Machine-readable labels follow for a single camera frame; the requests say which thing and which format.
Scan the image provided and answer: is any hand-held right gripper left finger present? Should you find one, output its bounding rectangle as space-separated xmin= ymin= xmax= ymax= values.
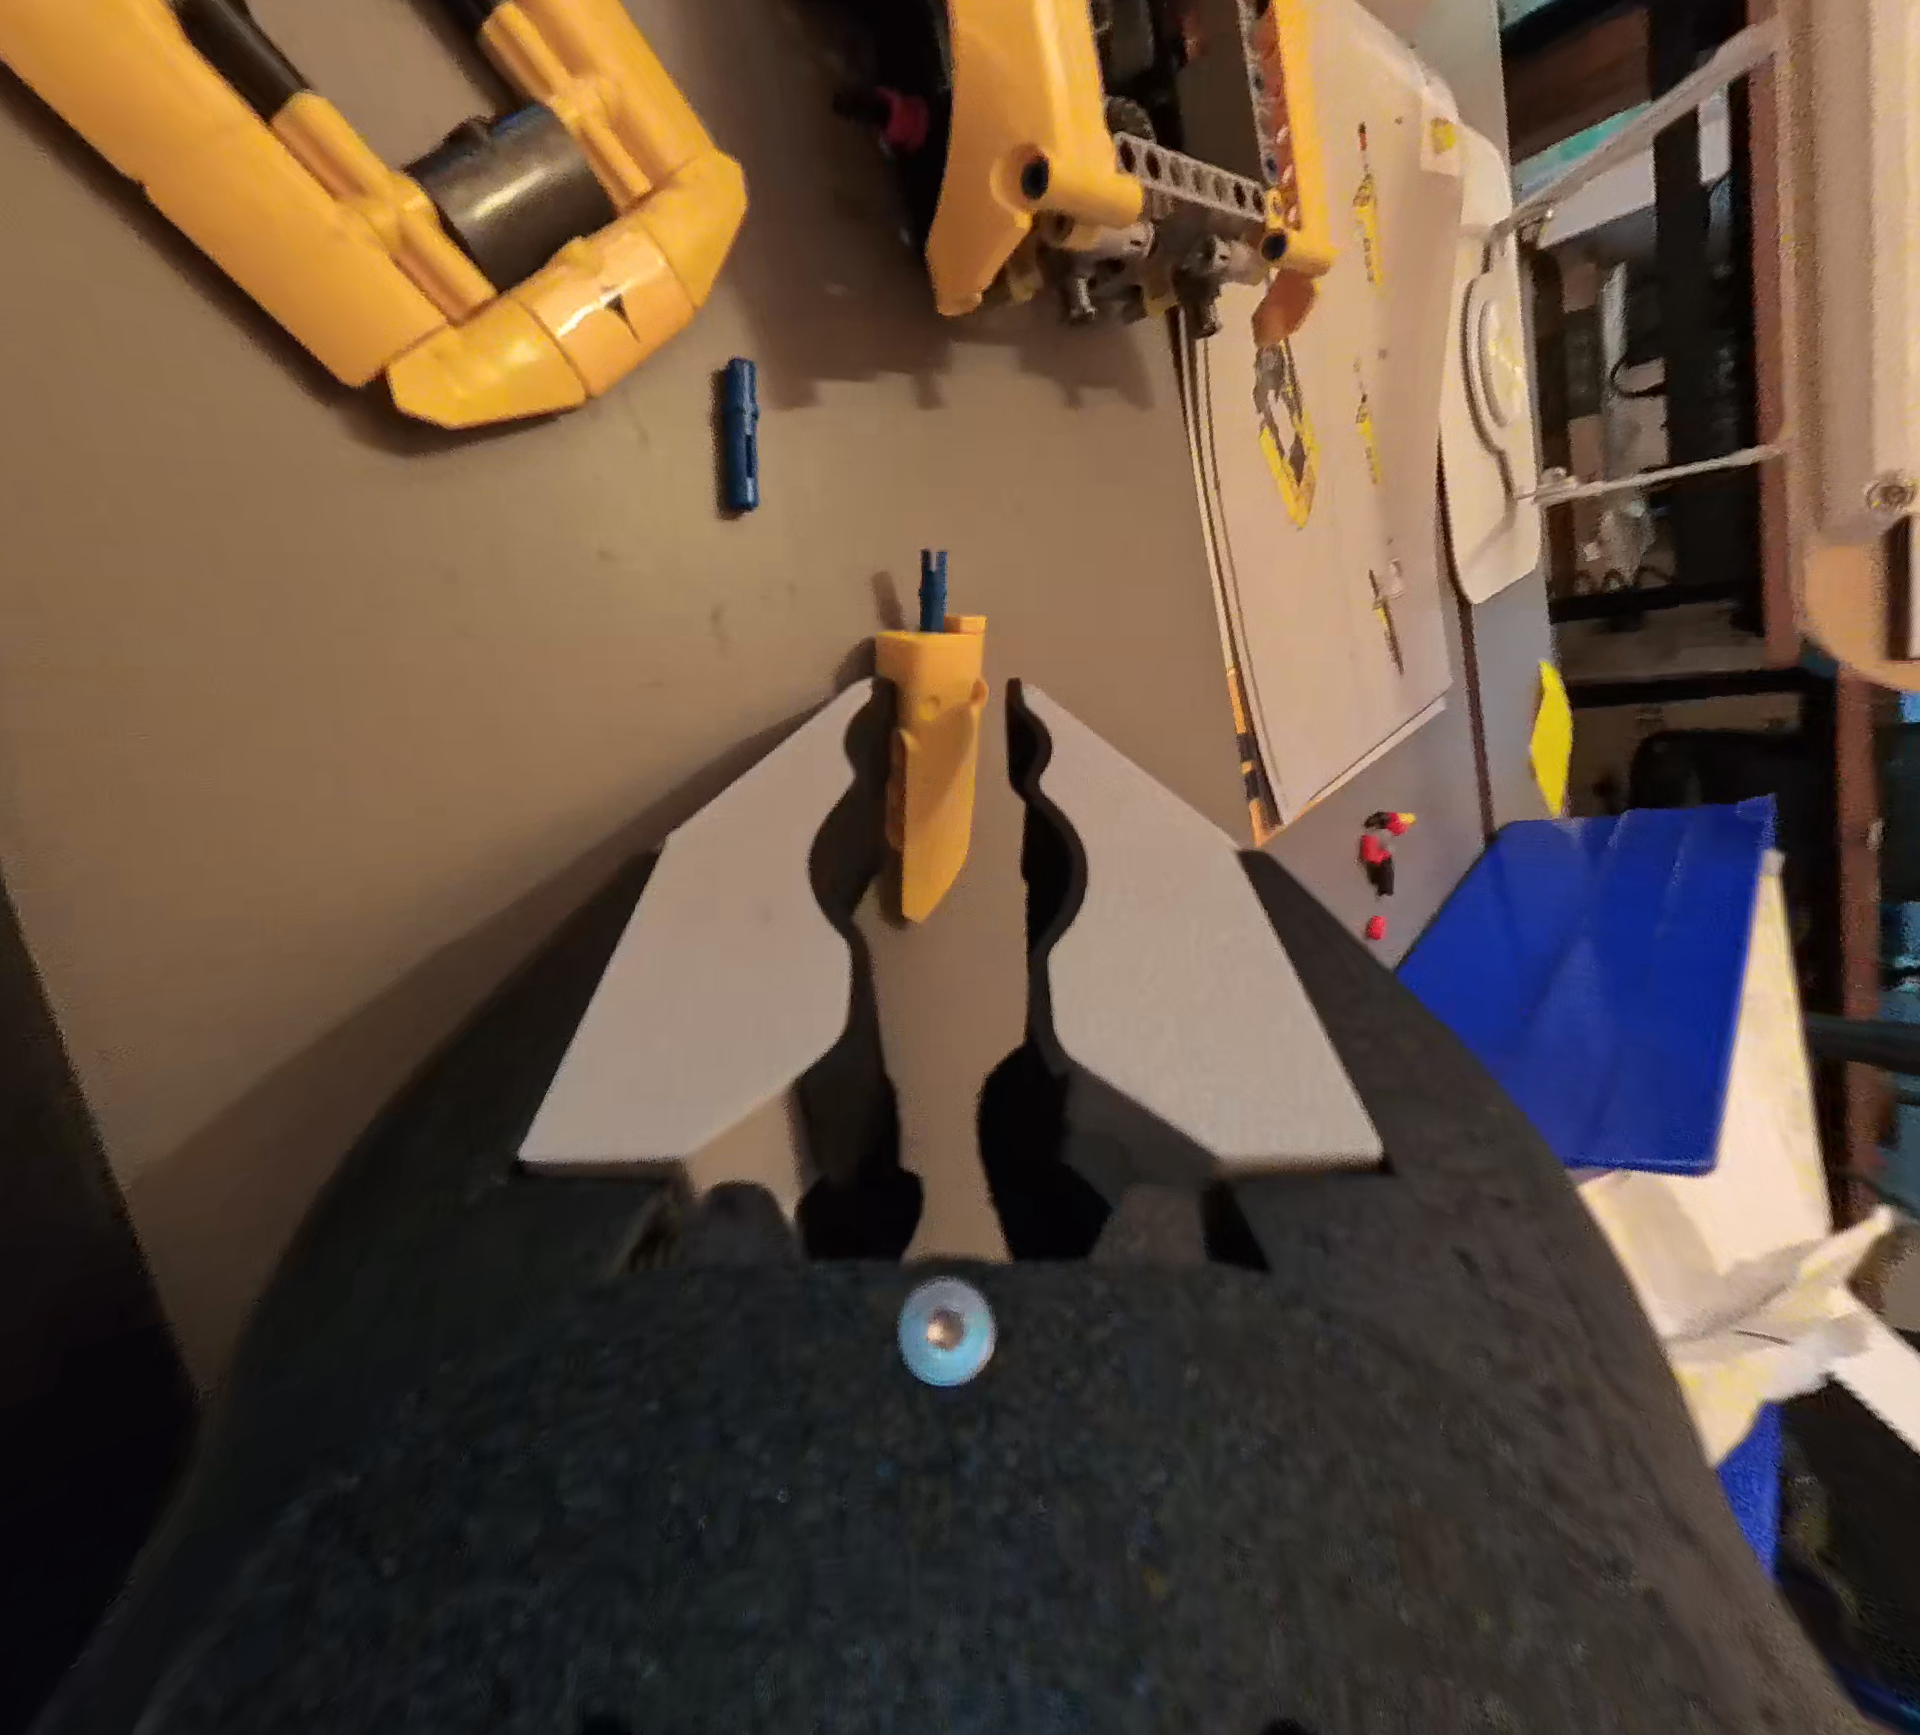
xmin=518 ymin=683 xmax=890 ymax=1191

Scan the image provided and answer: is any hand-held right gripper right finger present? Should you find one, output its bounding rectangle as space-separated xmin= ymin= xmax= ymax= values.
xmin=1004 ymin=679 xmax=1386 ymax=1191

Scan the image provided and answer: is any yellow brick panel piece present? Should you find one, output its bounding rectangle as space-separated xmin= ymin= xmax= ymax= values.
xmin=873 ymin=614 xmax=992 ymax=930

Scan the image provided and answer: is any grey desk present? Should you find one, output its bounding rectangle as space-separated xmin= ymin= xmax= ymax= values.
xmin=0 ymin=0 xmax=1563 ymax=1389

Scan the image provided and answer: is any blue plastic bin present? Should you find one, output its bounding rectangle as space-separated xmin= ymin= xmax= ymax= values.
xmin=1394 ymin=797 xmax=1791 ymax=1575

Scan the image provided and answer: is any small yellow sticky note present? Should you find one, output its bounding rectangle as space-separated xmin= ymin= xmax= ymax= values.
xmin=1529 ymin=658 xmax=1580 ymax=819

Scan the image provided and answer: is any open instruction booklet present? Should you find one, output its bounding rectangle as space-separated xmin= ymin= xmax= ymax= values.
xmin=1172 ymin=0 xmax=1465 ymax=846

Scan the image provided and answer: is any white crumpled paper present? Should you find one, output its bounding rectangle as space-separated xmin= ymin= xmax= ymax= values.
xmin=1577 ymin=846 xmax=1909 ymax=1470

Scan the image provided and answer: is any white clipboard stand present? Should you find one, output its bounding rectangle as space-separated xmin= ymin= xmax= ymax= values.
xmin=1437 ymin=11 xmax=1920 ymax=614

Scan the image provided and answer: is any black perforated board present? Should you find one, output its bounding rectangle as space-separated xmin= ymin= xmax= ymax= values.
xmin=0 ymin=866 xmax=204 ymax=1735

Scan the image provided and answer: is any yellow brick toy car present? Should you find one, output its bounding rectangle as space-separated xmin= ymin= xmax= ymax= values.
xmin=708 ymin=0 xmax=1342 ymax=337

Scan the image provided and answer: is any yellow U-shaped brick assembly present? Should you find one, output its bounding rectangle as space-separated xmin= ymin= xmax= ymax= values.
xmin=0 ymin=0 xmax=748 ymax=434

